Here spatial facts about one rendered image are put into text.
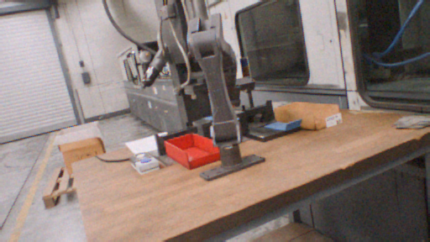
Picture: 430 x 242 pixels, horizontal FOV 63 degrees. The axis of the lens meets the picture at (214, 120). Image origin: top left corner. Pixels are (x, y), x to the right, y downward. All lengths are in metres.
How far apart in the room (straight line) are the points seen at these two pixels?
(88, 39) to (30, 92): 2.09
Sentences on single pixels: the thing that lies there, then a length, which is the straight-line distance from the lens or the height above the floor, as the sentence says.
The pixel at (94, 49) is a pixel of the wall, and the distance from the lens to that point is 10.58.
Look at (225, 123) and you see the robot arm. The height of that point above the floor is 1.04.
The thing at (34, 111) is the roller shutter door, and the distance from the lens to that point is 10.59.
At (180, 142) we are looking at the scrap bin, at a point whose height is 0.94.
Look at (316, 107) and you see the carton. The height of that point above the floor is 0.96.
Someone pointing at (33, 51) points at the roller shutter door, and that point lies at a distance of 10.57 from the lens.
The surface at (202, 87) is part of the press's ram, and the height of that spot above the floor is 1.12.
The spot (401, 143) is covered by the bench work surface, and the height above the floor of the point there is 0.90.
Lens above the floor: 1.25
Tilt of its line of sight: 11 degrees down
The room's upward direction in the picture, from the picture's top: 12 degrees counter-clockwise
